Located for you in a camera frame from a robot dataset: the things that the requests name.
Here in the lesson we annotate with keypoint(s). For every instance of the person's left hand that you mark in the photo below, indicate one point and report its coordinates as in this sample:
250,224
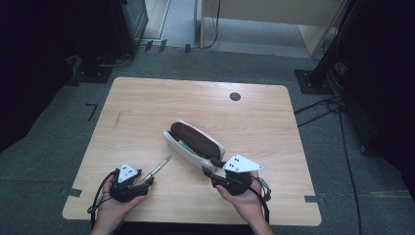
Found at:
112,210

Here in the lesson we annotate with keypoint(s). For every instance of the black stand base plate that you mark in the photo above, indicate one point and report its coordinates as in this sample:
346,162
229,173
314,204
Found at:
93,74

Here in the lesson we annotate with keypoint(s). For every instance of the black round table grommet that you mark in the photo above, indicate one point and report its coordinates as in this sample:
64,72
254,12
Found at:
235,96

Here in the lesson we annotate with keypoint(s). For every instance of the light wooden furniture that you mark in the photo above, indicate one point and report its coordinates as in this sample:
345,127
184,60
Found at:
277,11

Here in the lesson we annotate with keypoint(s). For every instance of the person's right hand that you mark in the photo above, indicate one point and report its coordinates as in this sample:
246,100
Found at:
243,200

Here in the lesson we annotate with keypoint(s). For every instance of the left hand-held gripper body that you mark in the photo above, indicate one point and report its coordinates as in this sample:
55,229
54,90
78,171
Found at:
125,184

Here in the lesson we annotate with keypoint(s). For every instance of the black angled floor tape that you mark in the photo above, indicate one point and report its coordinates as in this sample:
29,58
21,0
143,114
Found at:
92,110

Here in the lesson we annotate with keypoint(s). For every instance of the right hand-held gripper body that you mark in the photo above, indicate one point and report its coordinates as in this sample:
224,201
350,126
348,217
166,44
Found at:
240,173

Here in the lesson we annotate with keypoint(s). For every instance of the silver pen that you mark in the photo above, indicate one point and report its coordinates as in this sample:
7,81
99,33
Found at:
157,172

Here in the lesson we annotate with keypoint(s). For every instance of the dark curtain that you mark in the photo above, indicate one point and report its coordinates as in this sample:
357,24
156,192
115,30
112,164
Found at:
32,65
388,81

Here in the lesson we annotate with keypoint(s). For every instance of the black equipment cabinet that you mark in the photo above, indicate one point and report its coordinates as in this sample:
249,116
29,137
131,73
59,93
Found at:
129,26

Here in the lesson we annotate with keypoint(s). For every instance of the black stand with base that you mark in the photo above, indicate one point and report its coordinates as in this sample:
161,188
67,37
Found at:
316,76

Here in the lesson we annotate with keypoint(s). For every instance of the person's dark clothing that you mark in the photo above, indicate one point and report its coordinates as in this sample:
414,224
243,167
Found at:
186,229

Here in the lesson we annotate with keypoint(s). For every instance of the white pencil case brown lining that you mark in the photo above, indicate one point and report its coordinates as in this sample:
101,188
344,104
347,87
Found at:
194,145

